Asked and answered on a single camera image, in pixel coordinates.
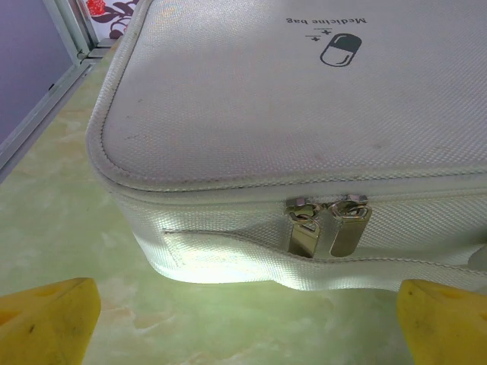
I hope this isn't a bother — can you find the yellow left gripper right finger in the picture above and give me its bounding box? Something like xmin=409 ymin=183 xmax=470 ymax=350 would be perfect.
xmin=395 ymin=278 xmax=487 ymax=365

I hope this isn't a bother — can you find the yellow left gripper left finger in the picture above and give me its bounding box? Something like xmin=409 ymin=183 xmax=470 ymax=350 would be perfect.
xmin=0 ymin=277 xmax=102 ymax=365

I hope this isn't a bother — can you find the silver zipper pull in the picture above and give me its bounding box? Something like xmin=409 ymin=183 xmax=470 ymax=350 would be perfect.
xmin=285 ymin=196 xmax=323 ymax=259
xmin=328 ymin=193 xmax=374 ymax=259

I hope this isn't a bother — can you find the white square lidded box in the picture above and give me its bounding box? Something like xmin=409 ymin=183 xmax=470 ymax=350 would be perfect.
xmin=85 ymin=0 xmax=487 ymax=293

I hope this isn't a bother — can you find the aluminium frame rail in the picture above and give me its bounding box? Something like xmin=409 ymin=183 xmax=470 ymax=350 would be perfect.
xmin=0 ymin=56 xmax=96 ymax=184

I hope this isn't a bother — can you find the aluminium frame post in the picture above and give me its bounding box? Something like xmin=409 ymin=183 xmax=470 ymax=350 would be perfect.
xmin=41 ymin=0 xmax=112 ymax=62

